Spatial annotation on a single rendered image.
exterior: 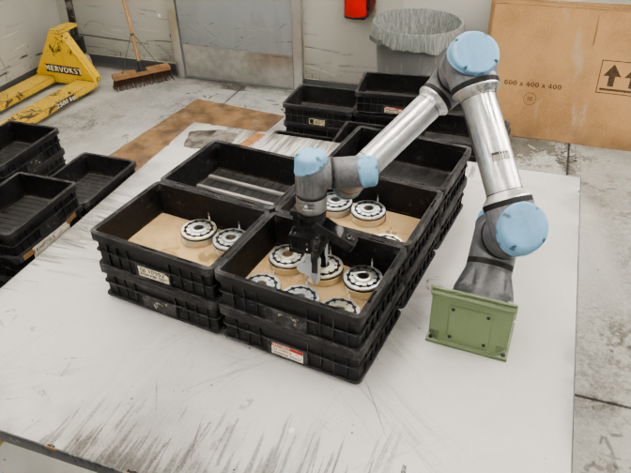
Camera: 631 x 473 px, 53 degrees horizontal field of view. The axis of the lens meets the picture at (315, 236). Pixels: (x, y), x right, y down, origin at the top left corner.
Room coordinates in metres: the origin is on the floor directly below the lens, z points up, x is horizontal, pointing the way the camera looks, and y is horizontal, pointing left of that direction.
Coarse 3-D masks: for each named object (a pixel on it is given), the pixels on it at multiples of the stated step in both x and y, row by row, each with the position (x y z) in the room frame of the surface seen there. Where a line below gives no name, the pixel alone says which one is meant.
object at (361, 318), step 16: (368, 240) 1.33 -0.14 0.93; (384, 240) 1.32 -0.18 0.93; (400, 256) 1.25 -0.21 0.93; (224, 272) 1.21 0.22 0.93; (256, 288) 1.15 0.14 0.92; (272, 288) 1.14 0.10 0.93; (384, 288) 1.15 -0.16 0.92; (304, 304) 1.09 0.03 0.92; (320, 304) 1.08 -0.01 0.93; (368, 304) 1.08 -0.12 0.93; (352, 320) 1.04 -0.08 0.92
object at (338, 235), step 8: (320, 224) 1.26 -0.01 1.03; (328, 224) 1.27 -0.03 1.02; (336, 224) 1.28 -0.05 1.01; (320, 232) 1.26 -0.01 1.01; (328, 232) 1.25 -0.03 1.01; (336, 232) 1.26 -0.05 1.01; (344, 232) 1.27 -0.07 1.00; (336, 240) 1.24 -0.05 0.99; (344, 240) 1.24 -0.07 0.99; (352, 240) 1.24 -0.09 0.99; (344, 248) 1.24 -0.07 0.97; (352, 248) 1.23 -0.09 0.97
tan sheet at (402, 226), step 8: (392, 216) 1.58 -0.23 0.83; (400, 216) 1.58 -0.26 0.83; (344, 224) 1.54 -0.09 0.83; (352, 224) 1.54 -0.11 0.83; (384, 224) 1.54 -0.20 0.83; (392, 224) 1.54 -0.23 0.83; (400, 224) 1.54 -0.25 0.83; (408, 224) 1.54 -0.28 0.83; (416, 224) 1.54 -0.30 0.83; (368, 232) 1.50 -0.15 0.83; (376, 232) 1.50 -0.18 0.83; (384, 232) 1.50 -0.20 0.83; (392, 232) 1.50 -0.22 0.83; (400, 232) 1.50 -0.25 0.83; (408, 232) 1.50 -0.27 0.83
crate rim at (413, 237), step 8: (400, 184) 1.61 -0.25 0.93; (408, 184) 1.60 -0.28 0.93; (440, 192) 1.55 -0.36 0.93; (288, 200) 1.53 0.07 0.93; (440, 200) 1.53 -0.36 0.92; (280, 208) 1.49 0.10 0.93; (432, 208) 1.47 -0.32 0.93; (424, 216) 1.43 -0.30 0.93; (432, 216) 1.46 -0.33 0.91; (424, 224) 1.40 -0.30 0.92; (360, 232) 1.36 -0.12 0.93; (416, 232) 1.36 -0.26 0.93; (392, 240) 1.32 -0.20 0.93; (408, 240) 1.32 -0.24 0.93; (416, 240) 1.35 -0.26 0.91; (408, 248) 1.30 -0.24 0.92
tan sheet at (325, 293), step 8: (264, 264) 1.36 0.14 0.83; (256, 272) 1.33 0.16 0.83; (264, 272) 1.33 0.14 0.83; (344, 272) 1.32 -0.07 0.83; (280, 280) 1.29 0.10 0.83; (288, 280) 1.29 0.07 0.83; (296, 280) 1.29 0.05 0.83; (304, 280) 1.29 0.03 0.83; (320, 288) 1.26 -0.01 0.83; (328, 288) 1.26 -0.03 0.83; (336, 288) 1.25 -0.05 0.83; (320, 296) 1.23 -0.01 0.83; (328, 296) 1.23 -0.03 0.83; (336, 296) 1.22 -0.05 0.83; (344, 296) 1.22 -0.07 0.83; (360, 304) 1.19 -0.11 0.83
